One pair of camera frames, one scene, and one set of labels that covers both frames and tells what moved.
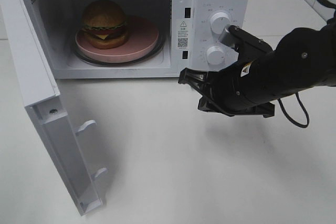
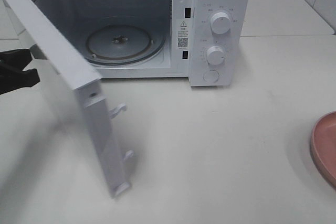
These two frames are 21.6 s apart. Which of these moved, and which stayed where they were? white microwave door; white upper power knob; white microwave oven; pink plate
Moved: white microwave door; pink plate
Stayed: white microwave oven; white upper power knob
